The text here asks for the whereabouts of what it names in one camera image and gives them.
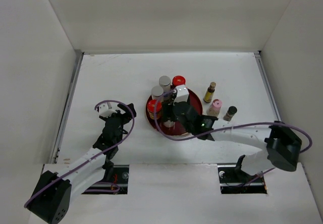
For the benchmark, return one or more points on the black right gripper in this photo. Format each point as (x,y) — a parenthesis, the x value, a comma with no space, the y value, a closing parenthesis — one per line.
(173,105)

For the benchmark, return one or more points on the black lid spice jar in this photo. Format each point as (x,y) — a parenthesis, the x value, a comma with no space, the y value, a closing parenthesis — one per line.
(168,98)

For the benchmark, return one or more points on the red cap sauce jar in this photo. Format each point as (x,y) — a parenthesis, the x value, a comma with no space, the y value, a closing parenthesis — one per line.
(178,80)

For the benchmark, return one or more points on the red round tray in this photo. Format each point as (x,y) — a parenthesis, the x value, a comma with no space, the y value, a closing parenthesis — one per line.
(176,129)

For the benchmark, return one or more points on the yellow label oil bottle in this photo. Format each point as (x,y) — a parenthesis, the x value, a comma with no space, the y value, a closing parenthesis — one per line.
(210,92)

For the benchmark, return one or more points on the red cap chili jar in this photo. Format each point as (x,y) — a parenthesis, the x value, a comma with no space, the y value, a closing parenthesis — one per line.
(154,109)

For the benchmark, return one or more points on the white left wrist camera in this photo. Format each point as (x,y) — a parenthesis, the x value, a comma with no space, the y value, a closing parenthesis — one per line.
(105,109)

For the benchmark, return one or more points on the silver cap shaker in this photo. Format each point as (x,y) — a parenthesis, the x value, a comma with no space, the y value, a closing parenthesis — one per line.
(156,92)
(165,83)

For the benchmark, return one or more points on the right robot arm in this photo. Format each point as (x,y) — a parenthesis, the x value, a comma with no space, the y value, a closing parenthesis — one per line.
(279,147)

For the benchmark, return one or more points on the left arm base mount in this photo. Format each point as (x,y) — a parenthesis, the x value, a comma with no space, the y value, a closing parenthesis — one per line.
(114,182)

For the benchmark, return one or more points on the aluminium table edge rail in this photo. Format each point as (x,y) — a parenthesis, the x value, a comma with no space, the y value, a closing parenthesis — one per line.
(58,140)

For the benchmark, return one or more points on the black cap pepper bottle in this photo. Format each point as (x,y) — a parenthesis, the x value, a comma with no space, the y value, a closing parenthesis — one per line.
(232,110)

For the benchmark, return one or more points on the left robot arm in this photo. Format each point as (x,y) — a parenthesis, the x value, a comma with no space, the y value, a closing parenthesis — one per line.
(55,191)

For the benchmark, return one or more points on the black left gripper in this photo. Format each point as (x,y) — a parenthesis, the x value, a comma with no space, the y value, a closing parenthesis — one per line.
(126,116)

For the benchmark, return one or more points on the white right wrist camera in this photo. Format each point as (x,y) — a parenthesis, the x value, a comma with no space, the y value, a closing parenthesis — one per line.
(181,94)

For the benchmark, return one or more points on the pink lid seasoning jar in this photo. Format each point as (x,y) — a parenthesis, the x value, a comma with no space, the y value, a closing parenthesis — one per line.
(215,108)

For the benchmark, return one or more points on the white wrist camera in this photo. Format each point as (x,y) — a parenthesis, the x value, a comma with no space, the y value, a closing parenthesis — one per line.
(105,109)
(181,94)

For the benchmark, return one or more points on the white powder glass jar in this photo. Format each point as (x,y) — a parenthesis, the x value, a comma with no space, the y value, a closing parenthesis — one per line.
(168,117)

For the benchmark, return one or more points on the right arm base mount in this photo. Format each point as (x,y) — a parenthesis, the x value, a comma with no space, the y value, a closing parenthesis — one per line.
(234,181)

